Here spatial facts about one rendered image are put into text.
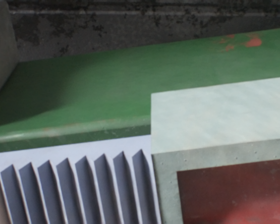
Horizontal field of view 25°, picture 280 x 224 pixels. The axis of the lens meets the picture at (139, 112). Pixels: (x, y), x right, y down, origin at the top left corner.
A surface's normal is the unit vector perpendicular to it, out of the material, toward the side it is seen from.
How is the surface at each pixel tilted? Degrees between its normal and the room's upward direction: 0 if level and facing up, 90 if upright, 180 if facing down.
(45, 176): 61
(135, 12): 0
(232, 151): 0
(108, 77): 90
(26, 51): 0
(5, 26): 90
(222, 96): 90
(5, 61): 90
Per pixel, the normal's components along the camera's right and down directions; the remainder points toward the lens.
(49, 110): -0.14, -0.92
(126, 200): 0.86, 0.07
